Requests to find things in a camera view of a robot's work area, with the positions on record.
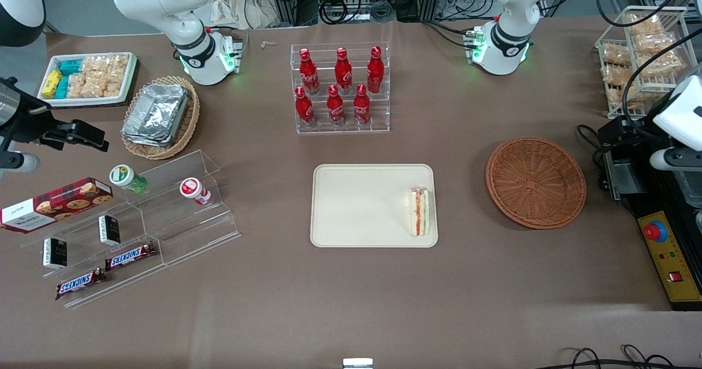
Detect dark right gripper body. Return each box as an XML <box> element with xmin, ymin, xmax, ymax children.
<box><xmin>0</xmin><ymin>98</ymin><xmax>60</xmax><ymax>151</ymax></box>

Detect triangle sandwich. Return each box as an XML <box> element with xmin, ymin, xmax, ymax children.
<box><xmin>407</xmin><ymin>186</ymin><xmax>432</xmax><ymax>237</ymax></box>

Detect white snack tray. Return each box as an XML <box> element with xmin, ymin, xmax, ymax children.
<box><xmin>37</xmin><ymin>52</ymin><xmax>138</xmax><ymax>108</ymax></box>

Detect round brown wicker basket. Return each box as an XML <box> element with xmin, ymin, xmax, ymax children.
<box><xmin>485</xmin><ymin>137</ymin><xmax>587</xmax><ymax>230</ymax></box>

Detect oval tan wicker basket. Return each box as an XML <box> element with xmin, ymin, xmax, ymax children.
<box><xmin>120</xmin><ymin>76</ymin><xmax>201</xmax><ymax>161</ymax></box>

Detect beige plastic tray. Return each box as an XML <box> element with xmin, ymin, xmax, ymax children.
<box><xmin>310</xmin><ymin>164</ymin><xmax>439</xmax><ymax>248</ymax></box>

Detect clear rice cracker bag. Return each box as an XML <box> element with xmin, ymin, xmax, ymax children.
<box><xmin>625</xmin><ymin>13</ymin><xmax>665</xmax><ymax>36</ymax></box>
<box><xmin>105</xmin><ymin>55</ymin><xmax>130</xmax><ymax>77</ymax></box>
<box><xmin>606</xmin><ymin>87</ymin><xmax>643</xmax><ymax>113</ymax></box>
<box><xmin>601</xmin><ymin>65</ymin><xmax>632</xmax><ymax>88</ymax></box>
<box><xmin>67</xmin><ymin>73</ymin><xmax>93</xmax><ymax>99</ymax></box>
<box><xmin>82</xmin><ymin>56</ymin><xmax>108</xmax><ymax>77</ymax></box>
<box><xmin>633</xmin><ymin>32</ymin><xmax>684</xmax><ymax>75</ymax></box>
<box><xmin>92</xmin><ymin>76</ymin><xmax>128</xmax><ymax>98</ymax></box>
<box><xmin>601</xmin><ymin>43</ymin><xmax>632</xmax><ymax>66</ymax></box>

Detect yellow snack packet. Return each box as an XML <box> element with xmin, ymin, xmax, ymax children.
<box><xmin>42</xmin><ymin>69</ymin><xmax>63</xmax><ymax>99</ymax></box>

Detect black box with metal plate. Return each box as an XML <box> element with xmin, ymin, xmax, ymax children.
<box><xmin>603</xmin><ymin>149</ymin><xmax>649</xmax><ymax>201</ymax></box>

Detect green lid drink bottle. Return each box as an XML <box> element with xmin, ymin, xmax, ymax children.
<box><xmin>109</xmin><ymin>164</ymin><xmax>149</xmax><ymax>195</ymax></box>

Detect red tartan cookie box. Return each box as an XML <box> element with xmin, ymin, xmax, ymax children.
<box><xmin>0</xmin><ymin>177</ymin><xmax>115</xmax><ymax>234</ymax></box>

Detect steel pan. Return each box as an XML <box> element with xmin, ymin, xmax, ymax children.
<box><xmin>676</xmin><ymin>169</ymin><xmax>702</xmax><ymax>208</ymax></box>

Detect stacked aluminium foil trays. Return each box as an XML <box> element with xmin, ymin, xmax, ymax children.
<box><xmin>121</xmin><ymin>83</ymin><xmax>190</xmax><ymax>148</ymax></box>

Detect small black box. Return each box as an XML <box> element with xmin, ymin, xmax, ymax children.
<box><xmin>98</xmin><ymin>215</ymin><xmax>122</xmax><ymax>247</ymax></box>
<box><xmin>42</xmin><ymin>238</ymin><xmax>69</xmax><ymax>270</ymax></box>

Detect red emergency stop button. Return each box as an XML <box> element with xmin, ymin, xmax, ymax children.
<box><xmin>644</xmin><ymin>221</ymin><xmax>669</xmax><ymax>242</ymax></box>

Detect black machine with yellow panel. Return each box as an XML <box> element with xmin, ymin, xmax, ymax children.
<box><xmin>603</xmin><ymin>139</ymin><xmax>702</xmax><ymax>311</ymax></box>

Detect red lid drink bottle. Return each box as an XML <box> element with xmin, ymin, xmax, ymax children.
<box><xmin>179</xmin><ymin>178</ymin><xmax>212</xmax><ymax>207</ymax></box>

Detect snickers chocolate bar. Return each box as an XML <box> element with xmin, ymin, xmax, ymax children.
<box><xmin>54</xmin><ymin>268</ymin><xmax>108</xmax><ymax>302</ymax></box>
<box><xmin>104</xmin><ymin>241</ymin><xmax>157</xmax><ymax>271</ymax></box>

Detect clear acrylic stepped shelf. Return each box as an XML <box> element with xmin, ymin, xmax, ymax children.
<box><xmin>21</xmin><ymin>150</ymin><xmax>241</xmax><ymax>310</ymax></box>

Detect white cloth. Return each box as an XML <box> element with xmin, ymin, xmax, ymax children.
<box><xmin>207</xmin><ymin>0</ymin><xmax>281</xmax><ymax>31</ymax></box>

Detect red cola bottle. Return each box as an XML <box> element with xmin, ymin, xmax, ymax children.
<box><xmin>334</xmin><ymin>47</ymin><xmax>354</xmax><ymax>94</ymax></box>
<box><xmin>299</xmin><ymin>48</ymin><xmax>321</xmax><ymax>96</ymax></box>
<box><xmin>326</xmin><ymin>85</ymin><xmax>347</xmax><ymax>127</ymax></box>
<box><xmin>366</xmin><ymin>46</ymin><xmax>385</xmax><ymax>94</ymax></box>
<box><xmin>295</xmin><ymin>86</ymin><xmax>316</xmax><ymax>129</ymax></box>
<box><xmin>353</xmin><ymin>84</ymin><xmax>372</xmax><ymax>126</ymax></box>

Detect clear acrylic bottle rack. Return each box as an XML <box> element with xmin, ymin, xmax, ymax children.
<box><xmin>290</xmin><ymin>42</ymin><xmax>392</xmax><ymax>135</ymax></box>

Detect black machine cable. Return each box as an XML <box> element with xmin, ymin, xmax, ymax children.
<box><xmin>575</xmin><ymin>123</ymin><xmax>610</xmax><ymax>192</ymax></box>

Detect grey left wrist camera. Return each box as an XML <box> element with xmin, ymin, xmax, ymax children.
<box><xmin>649</xmin><ymin>147</ymin><xmax>702</xmax><ymax>172</ymax></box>

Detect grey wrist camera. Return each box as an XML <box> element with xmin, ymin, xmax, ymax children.
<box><xmin>0</xmin><ymin>152</ymin><xmax>41</xmax><ymax>173</ymax></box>
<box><xmin>649</xmin><ymin>147</ymin><xmax>702</xmax><ymax>172</ymax></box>

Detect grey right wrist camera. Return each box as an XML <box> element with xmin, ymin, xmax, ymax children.
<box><xmin>0</xmin><ymin>152</ymin><xmax>41</xmax><ymax>173</ymax></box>

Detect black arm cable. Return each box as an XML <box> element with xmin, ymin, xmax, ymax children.
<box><xmin>595</xmin><ymin>0</ymin><xmax>702</xmax><ymax>120</ymax></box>

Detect white wire rack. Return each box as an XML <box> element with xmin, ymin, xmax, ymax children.
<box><xmin>595</xmin><ymin>5</ymin><xmax>699</xmax><ymax>120</ymax></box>

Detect black floor cable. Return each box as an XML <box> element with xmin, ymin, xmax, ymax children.
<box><xmin>548</xmin><ymin>344</ymin><xmax>702</xmax><ymax>369</ymax></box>

